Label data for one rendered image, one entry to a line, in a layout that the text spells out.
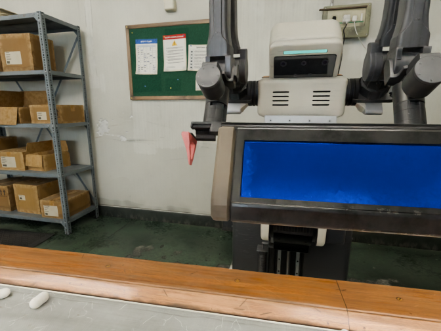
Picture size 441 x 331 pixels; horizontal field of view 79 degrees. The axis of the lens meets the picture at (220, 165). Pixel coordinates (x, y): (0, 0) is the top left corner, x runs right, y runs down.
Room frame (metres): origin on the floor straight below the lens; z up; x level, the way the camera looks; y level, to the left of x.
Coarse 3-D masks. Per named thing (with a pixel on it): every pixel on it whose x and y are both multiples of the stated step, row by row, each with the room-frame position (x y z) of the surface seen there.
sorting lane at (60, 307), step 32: (0, 288) 0.51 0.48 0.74; (32, 288) 0.51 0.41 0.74; (0, 320) 0.42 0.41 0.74; (32, 320) 0.42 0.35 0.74; (64, 320) 0.42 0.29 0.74; (96, 320) 0.42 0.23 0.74; (128, 320) 0.42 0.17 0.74; (160, 320) 0.42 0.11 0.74; (192, 320) 0.42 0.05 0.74; (224, 320) 0.42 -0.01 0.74; (256, 320) 0.42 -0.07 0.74
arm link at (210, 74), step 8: (208, 64) 0.63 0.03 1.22; (216, 64) 0.63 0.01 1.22; (200, 72) 0.63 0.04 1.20; (208, 72) 0.62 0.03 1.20; (216, 72) 0.62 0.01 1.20; (224, 72) 0.67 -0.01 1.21; (232, 72) 0.71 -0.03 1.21; (200, 80) 0.62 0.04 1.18; (208, 80) 0.61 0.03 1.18; (216, 80) 0.61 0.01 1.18; (224, 80) 0.70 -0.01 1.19; (232, 80) 0.70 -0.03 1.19; (200, 88) 0.63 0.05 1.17; (208, 88) 0.61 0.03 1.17; (216, 88) 0.62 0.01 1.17; (224, 88) 0.66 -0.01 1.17; (232, 88) 0.73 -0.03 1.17; (208, 96) 0.64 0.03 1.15; (216, 96) 0.64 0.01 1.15
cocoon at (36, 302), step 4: (44, 292) 0.47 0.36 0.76; (36, 296) 0.46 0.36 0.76; (40, 296) 0.46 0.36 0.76; (44, 296) 0.47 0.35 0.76; (48, 296) 0.47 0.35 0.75; (32, 300) 0.45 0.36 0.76; (36, 300) 0.45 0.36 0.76; (40, 300) 0.46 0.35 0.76; (44, 300) 0.46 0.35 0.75; (32, 304) 0.45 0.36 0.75; (36, 304) 0.45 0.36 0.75; (40, 304) 0.45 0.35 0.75; (32, 308) 0.45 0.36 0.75; (36, 308) 0.45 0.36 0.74
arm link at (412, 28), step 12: (408, 0) 0.62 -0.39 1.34; (420, 0) 0.61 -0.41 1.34; (408, 12) 0.62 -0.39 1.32; (420, 12) 0.61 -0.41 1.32; (396, 24) 0.65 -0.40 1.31; (408, 24) 0.61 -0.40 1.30; (420, 24) 0.61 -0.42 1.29; (396, 36) 0.63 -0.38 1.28; (408, 36) 0.61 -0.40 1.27; (420, 36) 0.61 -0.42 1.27; (396, 48) 0.62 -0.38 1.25; (408, 48) 0.62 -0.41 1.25; (420, 48) 0.62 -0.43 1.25; (396, 60) 0.62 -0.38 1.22; (408, 60) 0.61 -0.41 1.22; (396, 72) 0.62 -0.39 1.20
